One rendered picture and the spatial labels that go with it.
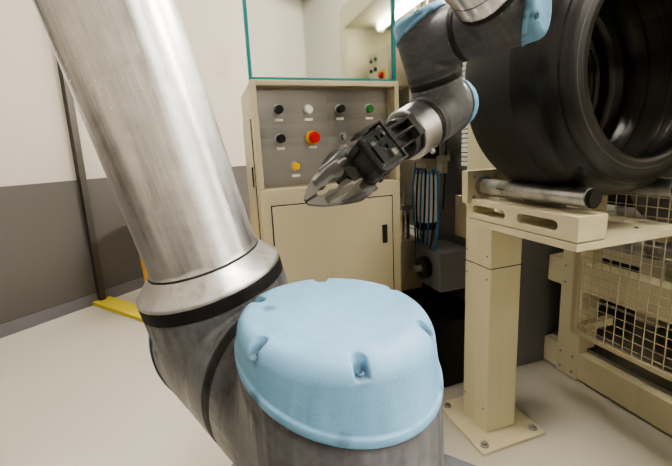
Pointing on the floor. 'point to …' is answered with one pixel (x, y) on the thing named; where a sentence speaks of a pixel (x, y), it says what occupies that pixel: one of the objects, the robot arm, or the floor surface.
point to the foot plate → (522, 431)
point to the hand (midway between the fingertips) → (310, 199)
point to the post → (490, 314)
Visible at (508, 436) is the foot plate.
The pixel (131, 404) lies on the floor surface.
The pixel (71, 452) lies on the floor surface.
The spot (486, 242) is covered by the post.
